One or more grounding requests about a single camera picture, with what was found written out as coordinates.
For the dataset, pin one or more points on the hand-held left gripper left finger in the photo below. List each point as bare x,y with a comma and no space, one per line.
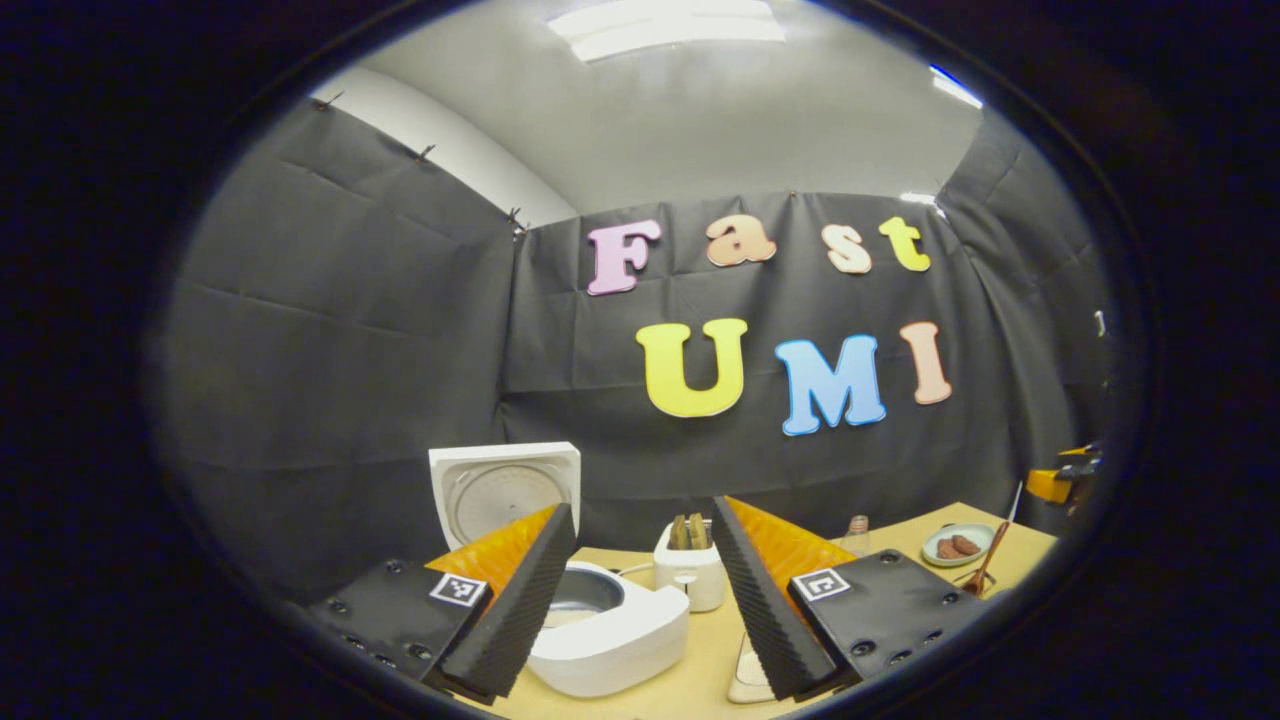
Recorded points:
515,610

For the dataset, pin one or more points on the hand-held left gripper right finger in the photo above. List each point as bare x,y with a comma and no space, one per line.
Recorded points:
765,610

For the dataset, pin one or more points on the brown wooden spoon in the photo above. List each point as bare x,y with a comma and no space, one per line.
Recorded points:
990,555

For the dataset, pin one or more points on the white rice cooker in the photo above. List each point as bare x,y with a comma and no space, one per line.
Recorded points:
620,640

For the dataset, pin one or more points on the white divided bean dish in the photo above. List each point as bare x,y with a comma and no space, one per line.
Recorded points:
748,672

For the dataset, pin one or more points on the white toaster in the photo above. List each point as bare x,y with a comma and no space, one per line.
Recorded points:
690,580

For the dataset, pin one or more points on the pale green plate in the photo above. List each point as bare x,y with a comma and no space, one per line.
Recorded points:
982,533

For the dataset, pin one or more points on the brown meat piece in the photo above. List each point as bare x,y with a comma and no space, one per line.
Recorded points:
967,545
947,550

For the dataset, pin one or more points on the brown bread slice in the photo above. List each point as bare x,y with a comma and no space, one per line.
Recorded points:
680,532
699,531

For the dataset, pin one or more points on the clear plastic bottle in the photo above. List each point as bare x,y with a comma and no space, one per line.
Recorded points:
856,540

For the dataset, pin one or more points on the black backdrop cloth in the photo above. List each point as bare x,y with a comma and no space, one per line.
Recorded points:
350,350

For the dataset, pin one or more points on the small ceiling light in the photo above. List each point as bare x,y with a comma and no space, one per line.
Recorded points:
955,88

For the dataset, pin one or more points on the large ceiling light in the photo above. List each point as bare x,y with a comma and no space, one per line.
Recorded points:
665,28

